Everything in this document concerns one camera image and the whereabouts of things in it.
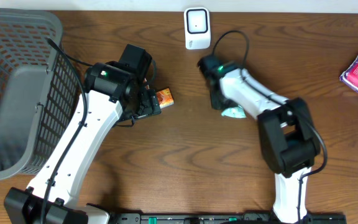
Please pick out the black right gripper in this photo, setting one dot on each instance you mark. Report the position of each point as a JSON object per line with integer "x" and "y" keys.
{"x": 215, "y": 106}

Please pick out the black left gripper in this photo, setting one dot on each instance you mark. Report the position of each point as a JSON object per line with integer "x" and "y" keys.
{"x": 151, "y": 103}

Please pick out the green wet wipes packet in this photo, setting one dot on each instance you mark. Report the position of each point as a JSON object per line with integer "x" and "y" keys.
{"x": 234, "y": 112}

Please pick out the orange tissue packet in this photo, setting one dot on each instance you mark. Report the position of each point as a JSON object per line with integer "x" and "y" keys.
{"x": 165, "y": 98}

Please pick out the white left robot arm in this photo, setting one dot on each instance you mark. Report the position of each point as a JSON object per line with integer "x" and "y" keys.
{"x": 114, "y": 92}

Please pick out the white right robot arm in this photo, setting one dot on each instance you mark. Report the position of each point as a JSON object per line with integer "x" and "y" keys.
{"x": 288, "y": 140}

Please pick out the grey plastic mesh basket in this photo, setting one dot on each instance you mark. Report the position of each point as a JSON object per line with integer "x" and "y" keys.
{"x": 37, "y": 90}

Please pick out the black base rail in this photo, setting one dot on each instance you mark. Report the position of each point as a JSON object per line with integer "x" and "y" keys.
{"x": 253, "y": 216}

